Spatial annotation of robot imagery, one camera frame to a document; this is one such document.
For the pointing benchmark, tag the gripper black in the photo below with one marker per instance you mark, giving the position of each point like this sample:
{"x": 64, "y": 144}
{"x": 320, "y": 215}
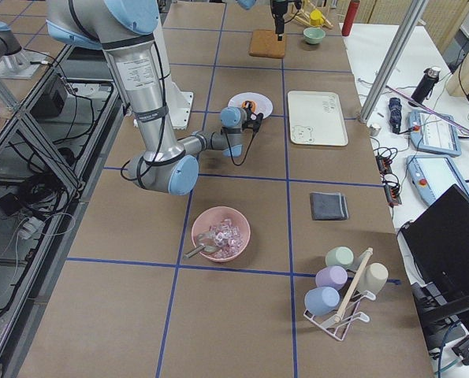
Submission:
{"x": 251, "y": 116}
{"x": 277, "y": 16}

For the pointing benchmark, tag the orange mandarin fruit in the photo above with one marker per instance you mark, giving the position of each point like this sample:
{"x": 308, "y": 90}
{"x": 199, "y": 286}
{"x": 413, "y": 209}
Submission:
{"x": 250, "y": 105}

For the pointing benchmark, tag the white round plate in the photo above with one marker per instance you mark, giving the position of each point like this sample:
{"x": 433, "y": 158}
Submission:
{"x": 259, "y": 103}

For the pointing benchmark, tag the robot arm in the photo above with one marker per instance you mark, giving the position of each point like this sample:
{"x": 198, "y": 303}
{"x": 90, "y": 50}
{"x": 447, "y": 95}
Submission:
{"x": 248, "y": 4}
{"x": 124, "y": 32}

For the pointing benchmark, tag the cream bear print tray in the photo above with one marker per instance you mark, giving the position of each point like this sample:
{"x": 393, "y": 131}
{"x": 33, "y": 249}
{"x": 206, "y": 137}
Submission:
{"x": 316, "y": 119}

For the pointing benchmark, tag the wooden cutting board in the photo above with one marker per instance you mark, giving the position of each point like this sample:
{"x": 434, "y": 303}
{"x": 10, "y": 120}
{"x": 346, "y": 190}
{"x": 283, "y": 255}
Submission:
{"x": 265, "y": 43}

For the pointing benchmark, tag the wooden mug rack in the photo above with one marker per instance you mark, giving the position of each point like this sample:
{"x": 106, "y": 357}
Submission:
{"x": 301, "y": 15}

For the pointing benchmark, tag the green bowl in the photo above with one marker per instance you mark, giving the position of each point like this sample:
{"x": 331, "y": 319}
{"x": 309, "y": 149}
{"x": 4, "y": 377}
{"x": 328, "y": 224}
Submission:
{"x": 313, "y": 35}

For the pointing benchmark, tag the yellow cup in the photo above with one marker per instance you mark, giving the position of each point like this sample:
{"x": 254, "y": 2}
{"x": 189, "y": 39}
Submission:
{"x": 316, "y": 18}

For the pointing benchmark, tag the red bottle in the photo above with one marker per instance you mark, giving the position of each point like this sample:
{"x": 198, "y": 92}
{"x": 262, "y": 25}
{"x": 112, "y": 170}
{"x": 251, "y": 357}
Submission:
{"x": 349, "y": 17}

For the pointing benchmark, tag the pink bowl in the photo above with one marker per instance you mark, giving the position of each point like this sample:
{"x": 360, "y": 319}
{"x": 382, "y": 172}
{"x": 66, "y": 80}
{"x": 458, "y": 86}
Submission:
{"x": 216, "y": 215}

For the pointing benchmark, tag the folded grey cloth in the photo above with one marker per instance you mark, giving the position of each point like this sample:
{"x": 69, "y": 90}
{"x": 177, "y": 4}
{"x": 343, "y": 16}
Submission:
{"x": 328, "y": 206}

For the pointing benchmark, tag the clear ice cubes in bowl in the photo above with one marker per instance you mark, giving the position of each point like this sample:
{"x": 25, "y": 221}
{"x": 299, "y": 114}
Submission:
{"x": 229, "y": 239}

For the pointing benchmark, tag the folded dark blue umbrella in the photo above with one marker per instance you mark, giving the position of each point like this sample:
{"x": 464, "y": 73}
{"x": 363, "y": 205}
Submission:
{"x": 395, "y": 114}

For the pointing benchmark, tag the metal scoop in bowl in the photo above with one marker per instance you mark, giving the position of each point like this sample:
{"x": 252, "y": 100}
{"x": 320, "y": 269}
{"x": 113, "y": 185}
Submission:
{"x": 205, "y": 243}

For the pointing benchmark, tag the black thermos bottle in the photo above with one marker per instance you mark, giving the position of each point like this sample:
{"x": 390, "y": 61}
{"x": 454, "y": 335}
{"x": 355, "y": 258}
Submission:
{"x": 430, "y": 77}

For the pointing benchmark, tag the green cup on rack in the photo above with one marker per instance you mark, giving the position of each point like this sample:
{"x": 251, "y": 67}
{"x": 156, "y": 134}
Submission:
{"x": 340, "y": 256}

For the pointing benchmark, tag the far teach pendant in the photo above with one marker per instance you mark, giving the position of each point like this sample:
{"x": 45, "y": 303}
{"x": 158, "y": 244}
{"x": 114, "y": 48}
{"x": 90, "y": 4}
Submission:
{"x": 433, "y": 134}

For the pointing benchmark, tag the teach pendant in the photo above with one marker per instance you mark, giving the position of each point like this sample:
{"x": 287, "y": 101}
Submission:
{"x": 433, "y": 134}
{"x": 432, "y": 176}

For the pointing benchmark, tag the lilac cup on rack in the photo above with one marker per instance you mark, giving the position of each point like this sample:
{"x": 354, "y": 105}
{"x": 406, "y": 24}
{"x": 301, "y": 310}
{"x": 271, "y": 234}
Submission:
{"x": 334, "y": 276}

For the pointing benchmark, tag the near teach pendant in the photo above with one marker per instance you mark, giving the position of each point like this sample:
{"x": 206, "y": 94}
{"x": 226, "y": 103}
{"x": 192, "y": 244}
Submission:
{"x": 432, "y": 176}

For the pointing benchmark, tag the blue cup on rack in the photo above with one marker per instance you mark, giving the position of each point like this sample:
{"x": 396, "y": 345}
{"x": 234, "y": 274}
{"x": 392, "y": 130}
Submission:
{"x": 321, "y": 300}

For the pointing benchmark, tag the beige cup on rack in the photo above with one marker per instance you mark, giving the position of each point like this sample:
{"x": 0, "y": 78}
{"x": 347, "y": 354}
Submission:
{"x": 376, "y": 276}

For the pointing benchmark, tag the black laptop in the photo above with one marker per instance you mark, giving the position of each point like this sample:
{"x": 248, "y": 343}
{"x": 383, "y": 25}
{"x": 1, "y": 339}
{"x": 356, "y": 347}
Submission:
{"x": 439, "y": 243}

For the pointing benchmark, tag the aluminium frame post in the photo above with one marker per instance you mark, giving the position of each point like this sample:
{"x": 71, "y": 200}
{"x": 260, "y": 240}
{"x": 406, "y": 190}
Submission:
{"x": 396, "y": 48}

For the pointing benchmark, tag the white wire cup rack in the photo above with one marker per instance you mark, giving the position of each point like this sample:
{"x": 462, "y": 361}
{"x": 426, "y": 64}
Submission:
{"x": 337, "y": 322}

